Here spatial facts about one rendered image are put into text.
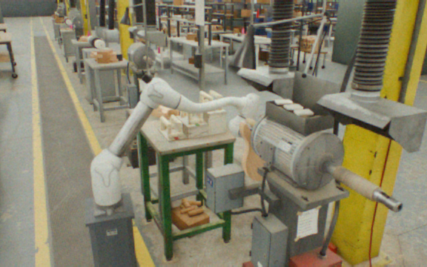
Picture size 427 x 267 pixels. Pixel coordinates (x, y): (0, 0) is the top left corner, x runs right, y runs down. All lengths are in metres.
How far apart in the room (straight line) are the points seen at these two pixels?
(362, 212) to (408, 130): 1.48
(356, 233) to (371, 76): 1.67
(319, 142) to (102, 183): 1.22
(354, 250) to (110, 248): 1.73
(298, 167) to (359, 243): 1.51
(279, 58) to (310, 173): 0.59
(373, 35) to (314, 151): 0.48
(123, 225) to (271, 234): 0.94
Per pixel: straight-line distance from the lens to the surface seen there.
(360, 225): 2.79
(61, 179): 4.26
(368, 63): 1.36
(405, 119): 1.29
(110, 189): 2.12
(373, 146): 2.53
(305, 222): 1.67
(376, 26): 1.35
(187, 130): 2.54
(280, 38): 1.76
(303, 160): 1.46
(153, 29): 3.88
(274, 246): 1.68
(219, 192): 1.68
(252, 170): 2.01
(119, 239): 2.25
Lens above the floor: 1.89
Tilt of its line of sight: 22 degrees down
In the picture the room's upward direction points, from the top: straight up
